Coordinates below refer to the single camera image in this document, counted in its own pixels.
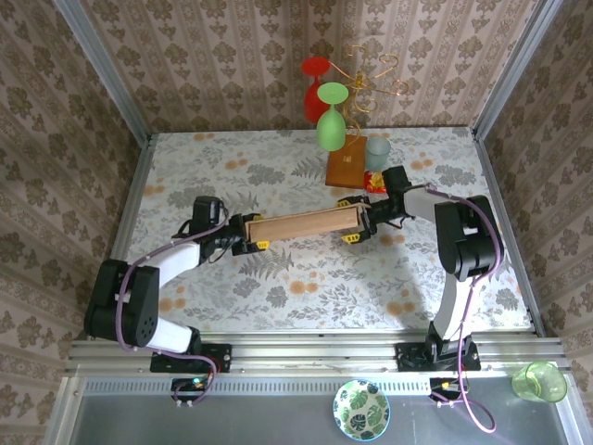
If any gold wire glass rack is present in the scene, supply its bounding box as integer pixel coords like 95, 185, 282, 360
340, 44, 409, 140

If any grey slotted metal shelf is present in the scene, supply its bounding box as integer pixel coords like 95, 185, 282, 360
44, 374, 593, 445

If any red yellow snack packet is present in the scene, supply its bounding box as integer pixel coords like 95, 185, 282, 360
363, 170, 388, 194

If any red plastic wine glass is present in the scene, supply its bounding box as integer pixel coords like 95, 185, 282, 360
299, 56, 333, 125

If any frosted pale green cup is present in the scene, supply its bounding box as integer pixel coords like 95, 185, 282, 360
365, 135, 392, 172

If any brown cardboard paper box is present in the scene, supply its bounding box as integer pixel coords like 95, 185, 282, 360
244, 203, 367, 244

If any aluminium frame post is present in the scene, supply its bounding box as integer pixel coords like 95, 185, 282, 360
472, 0, 564, 138
54, 0, 152, 143

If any leaf pattern bowl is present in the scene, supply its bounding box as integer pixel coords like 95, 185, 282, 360
332, 378, 392, 441

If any aluminium table edge rail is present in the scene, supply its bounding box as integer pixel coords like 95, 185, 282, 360
109, 133, 155, 261
470, 127, 548, 337

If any brown wooden rack base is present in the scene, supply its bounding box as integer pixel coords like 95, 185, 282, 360
323, 134, 371, 190

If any aluminium mounting rail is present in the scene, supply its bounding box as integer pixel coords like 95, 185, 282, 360
64, 331, 569, 375

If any floral patterned table cover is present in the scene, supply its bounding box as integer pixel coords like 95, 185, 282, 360
110, 125, 534, 333

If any green plastic wine glass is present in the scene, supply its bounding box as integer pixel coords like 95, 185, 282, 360
314, 82, 349, 152

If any transparent green plastic cup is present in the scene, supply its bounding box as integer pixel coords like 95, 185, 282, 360
511, 360, 569, 402

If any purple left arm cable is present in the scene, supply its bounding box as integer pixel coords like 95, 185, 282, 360
114, 203, 231, 386

